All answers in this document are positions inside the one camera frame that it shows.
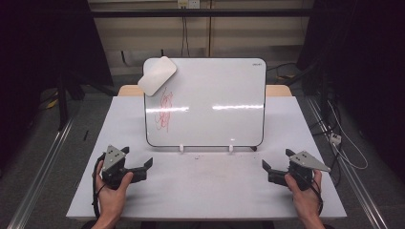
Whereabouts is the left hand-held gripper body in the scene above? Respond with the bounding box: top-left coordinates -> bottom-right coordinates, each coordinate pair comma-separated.
100,144 -> 129,191

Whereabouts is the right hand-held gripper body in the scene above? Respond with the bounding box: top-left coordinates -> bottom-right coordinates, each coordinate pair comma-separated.
288,150 -> 331,192

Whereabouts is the white whiteboard eraser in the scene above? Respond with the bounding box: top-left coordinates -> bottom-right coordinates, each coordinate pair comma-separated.
137,55 -> 179,97

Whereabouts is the white whiteboard with black rim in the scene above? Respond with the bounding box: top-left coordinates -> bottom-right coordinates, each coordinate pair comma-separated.
142,56 -> 267,149

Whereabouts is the person's right hand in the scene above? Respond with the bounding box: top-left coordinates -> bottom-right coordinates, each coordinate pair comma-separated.
284,170 -> 324,220

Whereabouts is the person's left hand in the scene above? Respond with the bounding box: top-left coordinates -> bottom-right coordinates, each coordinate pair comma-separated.
95,159 -> 135,220

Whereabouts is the wooden table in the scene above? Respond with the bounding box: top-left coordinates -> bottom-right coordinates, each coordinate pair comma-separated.
117,84 -> 293,98

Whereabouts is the black metal stand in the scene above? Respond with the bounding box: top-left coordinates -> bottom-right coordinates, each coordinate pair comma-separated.
56,72 -> 71,132

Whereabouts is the black curtain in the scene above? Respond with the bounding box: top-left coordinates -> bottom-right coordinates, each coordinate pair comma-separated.
0,0 -> 115,166
295,0 -> 405,182

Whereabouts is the black horizontal bar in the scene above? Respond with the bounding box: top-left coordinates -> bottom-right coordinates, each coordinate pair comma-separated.
90,9 -> 314,19

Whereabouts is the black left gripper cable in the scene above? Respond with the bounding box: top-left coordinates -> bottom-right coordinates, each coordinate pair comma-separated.
91,152 -> 108,220

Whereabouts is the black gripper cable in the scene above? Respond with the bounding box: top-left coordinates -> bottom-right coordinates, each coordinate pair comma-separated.
309,177 -> 325,218
91,152 -> 108,220

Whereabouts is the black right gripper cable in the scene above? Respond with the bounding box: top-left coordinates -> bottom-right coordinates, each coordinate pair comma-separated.
309,177 -> 325,218

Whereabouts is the white floor cable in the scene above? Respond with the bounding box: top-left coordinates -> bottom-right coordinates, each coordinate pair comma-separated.
327,100 -> 370,171

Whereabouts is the metal floor rail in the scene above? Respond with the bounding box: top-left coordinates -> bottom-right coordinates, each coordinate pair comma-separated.
306,95 -> 390,229
7,111 -> 79,229

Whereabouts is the black hanging cable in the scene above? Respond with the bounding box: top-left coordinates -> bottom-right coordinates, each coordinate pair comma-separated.
181,15 -> 190,58

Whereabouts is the white wall socket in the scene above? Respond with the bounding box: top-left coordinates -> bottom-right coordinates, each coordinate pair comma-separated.
177,0 -> 202,10

